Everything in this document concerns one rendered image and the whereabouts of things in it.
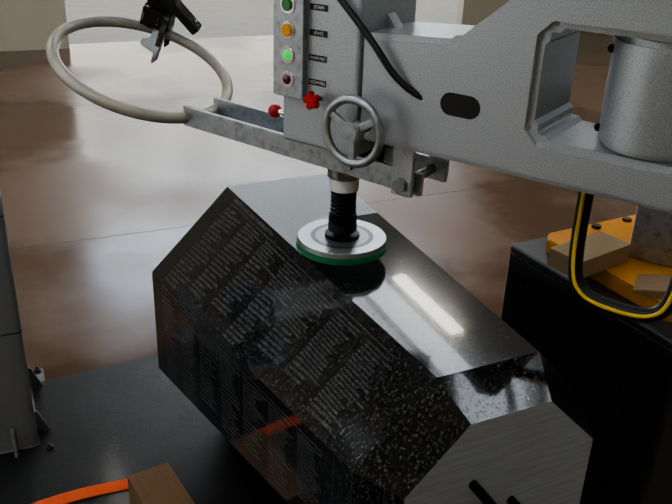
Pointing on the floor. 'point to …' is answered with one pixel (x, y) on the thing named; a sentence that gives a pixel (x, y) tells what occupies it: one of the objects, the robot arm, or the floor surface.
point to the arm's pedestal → (15, 366)
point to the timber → (157, 487)
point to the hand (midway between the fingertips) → (161, 54)
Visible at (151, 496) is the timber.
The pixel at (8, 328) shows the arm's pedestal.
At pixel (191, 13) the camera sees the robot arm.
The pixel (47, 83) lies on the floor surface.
